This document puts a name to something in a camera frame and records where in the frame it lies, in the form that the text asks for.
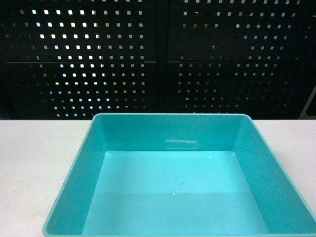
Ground teal plastic bin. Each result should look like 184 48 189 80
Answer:
42 114 316 237

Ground black perforated panel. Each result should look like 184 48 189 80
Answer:
0 0 316 119

